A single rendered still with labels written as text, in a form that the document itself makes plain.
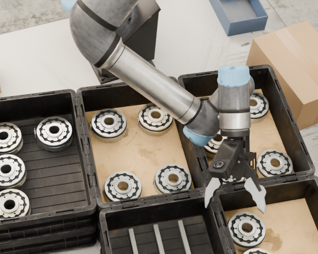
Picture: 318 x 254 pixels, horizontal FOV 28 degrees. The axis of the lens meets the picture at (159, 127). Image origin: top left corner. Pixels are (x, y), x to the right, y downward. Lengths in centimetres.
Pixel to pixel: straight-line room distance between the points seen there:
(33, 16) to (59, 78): 124
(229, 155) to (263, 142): 44
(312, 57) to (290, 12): 143
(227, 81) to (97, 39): 32
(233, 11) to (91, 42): 103
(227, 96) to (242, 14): 97
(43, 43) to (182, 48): 49
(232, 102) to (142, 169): 42
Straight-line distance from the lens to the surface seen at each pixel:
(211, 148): 183
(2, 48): 228
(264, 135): 192
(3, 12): 341
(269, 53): 210
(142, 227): 171
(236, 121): 149
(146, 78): 155
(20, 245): 174
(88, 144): 172
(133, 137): 186
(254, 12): 245
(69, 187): 177
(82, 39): 151
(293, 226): 179
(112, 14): 148
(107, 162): 181
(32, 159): 183
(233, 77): 149
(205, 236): 172
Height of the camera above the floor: 236
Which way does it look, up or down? 54 degrees down
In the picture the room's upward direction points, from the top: 7 degrees clockwise
